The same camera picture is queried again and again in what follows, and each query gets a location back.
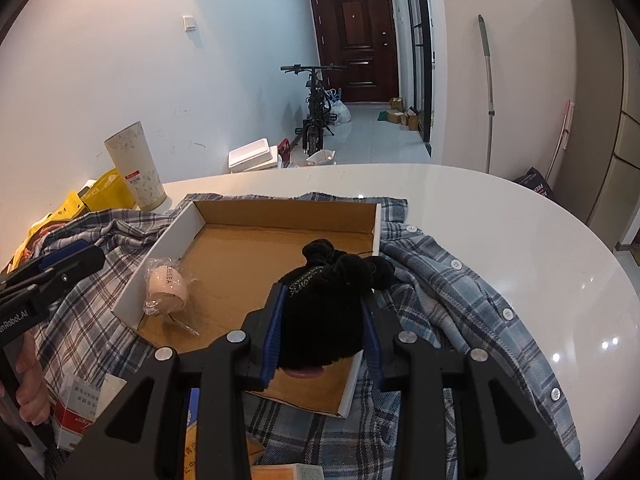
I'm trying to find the red silver cigarette carton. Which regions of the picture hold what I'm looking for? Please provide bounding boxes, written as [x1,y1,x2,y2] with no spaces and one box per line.
[53,374,127,452]

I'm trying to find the white wall switch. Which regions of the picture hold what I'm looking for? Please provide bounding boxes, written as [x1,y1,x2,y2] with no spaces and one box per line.
[182,15,196,32]

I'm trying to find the dark red entrance door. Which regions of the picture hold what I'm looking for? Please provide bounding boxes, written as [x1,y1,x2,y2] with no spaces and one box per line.
[310,0,400,103]

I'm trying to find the blue plaid shirt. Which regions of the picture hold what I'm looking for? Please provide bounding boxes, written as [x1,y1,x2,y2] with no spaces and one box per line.
[35,197,580,479]

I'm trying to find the black knit glove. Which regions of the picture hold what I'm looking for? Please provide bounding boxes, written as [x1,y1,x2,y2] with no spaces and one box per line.
[278,238,397,373]

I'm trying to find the beige square box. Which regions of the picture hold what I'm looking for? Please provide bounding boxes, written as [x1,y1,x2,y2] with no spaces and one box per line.
[250,464,324,480]

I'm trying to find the grey mop handle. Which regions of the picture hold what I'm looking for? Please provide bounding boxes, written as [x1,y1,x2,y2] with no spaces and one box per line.
[477,14,496,174]

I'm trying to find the cardboard boxes on floor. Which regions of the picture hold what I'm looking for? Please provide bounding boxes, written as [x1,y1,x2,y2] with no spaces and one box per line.
[378,98,421,131]

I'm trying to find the yellow blue cigarette pack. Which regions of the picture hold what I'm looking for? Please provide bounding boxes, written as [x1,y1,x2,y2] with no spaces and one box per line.
[183,389,266,480]

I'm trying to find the black framed glass door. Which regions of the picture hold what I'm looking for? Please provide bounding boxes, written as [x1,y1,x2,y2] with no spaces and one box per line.
[407,0,434,153]

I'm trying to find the pink broom handle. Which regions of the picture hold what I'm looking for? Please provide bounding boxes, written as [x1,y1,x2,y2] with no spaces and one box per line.
[544,101,575,184]

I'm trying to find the black bicycle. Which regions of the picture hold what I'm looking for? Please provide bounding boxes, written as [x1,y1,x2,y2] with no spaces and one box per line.
[280,64,345,156]

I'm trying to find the person's left hand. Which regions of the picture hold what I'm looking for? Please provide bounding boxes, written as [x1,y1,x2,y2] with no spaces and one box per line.
[15,334,51,426]

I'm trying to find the open cardboard box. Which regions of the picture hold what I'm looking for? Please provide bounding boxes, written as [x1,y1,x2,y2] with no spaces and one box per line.
[112,198,382,420]

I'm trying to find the yellow plastic bin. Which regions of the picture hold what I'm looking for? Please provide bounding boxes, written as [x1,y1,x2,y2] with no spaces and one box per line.
[81,168,136,211]

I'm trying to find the beige round puff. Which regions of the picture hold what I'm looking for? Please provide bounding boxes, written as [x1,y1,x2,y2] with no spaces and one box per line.
[142,258,200,336]

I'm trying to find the beige refrigerator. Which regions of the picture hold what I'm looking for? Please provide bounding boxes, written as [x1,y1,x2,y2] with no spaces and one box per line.
[554,0,639,248]

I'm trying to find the white foam box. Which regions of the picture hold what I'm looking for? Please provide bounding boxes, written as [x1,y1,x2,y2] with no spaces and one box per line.
[228,138,279,174]

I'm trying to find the yellow packaging bag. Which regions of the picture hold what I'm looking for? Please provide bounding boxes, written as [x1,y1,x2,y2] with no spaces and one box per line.
[4,181,96,272]

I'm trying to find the white plastic bag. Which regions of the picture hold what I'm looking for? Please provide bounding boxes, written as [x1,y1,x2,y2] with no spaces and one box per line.
[326,89,352,126]

